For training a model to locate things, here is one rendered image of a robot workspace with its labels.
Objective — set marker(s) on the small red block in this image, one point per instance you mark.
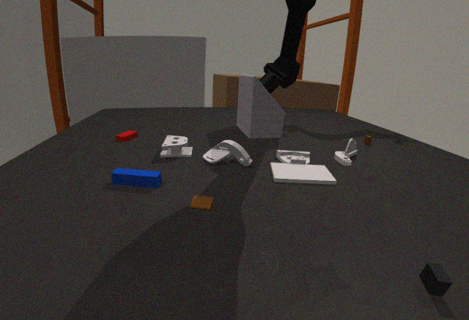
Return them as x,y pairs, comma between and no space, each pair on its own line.
126,136

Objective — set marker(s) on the blue rectangular block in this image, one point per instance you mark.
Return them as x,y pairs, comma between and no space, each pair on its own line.
134,177

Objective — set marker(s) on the orange flat plate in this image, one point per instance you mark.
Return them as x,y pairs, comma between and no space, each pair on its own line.
200,202

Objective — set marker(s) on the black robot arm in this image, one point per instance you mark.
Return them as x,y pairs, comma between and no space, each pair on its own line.
284,70

